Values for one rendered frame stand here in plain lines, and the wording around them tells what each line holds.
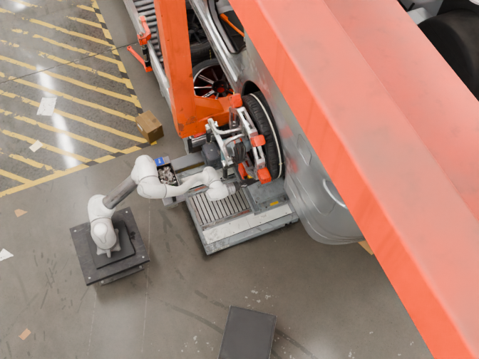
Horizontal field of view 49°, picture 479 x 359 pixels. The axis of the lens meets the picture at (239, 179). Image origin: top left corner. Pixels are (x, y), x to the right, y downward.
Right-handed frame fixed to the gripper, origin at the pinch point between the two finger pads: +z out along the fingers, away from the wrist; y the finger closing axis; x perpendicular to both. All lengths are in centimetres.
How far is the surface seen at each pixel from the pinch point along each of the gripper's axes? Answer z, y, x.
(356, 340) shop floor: 29, 44, -134
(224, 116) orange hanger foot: -2, -45, 45
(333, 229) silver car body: 16, 87, -20
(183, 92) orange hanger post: -34, -14, 77
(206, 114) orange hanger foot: -17, -42, 52
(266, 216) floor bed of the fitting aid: 6, -34, -45
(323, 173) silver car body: 11, 105, 23
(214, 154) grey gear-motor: -18, -50, 17
